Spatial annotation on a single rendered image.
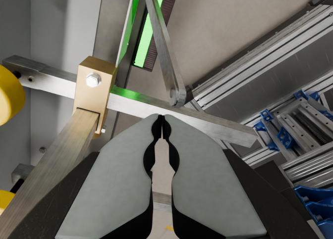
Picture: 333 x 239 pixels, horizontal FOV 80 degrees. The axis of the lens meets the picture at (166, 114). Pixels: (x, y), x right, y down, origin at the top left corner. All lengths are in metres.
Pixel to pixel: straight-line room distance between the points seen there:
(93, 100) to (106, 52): 0.14
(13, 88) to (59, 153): 0.10
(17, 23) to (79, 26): 0.12
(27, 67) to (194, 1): 0.90
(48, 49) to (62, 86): 0.23
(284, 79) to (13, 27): 1.05
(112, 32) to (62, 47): 0.17
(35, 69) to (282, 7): 1.14
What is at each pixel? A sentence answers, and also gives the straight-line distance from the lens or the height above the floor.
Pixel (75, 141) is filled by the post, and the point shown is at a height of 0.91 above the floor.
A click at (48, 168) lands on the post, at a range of 0.26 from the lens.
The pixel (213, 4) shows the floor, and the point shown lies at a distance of 1.14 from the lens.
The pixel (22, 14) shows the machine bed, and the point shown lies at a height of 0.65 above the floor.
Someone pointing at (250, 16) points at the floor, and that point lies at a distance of 1.21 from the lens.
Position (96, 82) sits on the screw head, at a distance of 0.31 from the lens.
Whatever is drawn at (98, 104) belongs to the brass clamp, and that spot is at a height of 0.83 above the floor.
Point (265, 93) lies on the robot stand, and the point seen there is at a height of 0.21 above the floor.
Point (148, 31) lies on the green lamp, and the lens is 0.42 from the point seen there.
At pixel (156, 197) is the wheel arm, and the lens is 0.53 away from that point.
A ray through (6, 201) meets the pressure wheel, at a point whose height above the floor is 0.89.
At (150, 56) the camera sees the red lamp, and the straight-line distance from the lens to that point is 0.43.
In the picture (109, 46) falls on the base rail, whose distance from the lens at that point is 0.44.
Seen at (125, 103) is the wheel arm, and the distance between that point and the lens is 0.34.
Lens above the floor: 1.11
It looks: 58 degrees down
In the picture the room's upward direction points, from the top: 178 degrees clockwise
